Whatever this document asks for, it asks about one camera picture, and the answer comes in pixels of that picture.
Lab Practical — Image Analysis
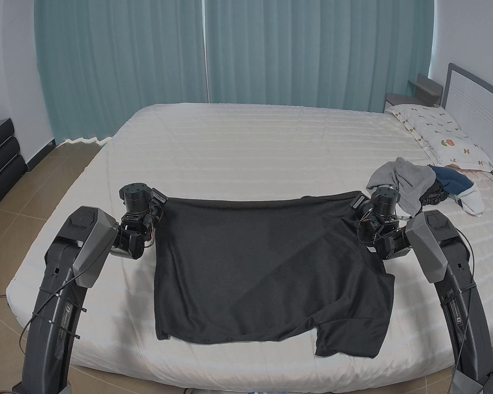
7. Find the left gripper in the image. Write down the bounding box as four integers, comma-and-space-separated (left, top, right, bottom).
120, 183, 154, 213

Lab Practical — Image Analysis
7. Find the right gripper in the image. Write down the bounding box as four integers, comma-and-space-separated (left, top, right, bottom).
371, 186, 402, 218

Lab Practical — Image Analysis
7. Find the black T-shirt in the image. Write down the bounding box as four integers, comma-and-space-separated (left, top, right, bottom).
153, 190, 396, 359

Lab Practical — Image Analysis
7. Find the pile of clothes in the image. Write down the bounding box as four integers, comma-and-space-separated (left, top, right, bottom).
366, 157, 486, 217

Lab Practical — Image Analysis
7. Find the bed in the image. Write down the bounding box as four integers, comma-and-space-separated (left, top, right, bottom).
6, 62, 493, 391

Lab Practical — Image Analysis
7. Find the white printed pillow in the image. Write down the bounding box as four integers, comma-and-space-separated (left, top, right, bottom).
388, 104, 493, 172

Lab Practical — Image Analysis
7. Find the grey bedside table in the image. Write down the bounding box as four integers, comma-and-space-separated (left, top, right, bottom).
384, 73, 443, 114

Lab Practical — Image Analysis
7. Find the blue-green curtain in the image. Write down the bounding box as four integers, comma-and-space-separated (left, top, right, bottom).
34, 0, 208, 144
205, 0, 435, 114

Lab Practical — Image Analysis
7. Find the black chest of drawers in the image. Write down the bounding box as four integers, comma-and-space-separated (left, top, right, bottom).
0, 118, 26, 222

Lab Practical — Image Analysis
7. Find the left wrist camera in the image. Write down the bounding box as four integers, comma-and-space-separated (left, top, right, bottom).
150, 186, 168, 212

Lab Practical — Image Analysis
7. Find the black cable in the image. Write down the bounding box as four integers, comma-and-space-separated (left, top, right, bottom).
19, 273, 87, 356
450, 226, 476, 288

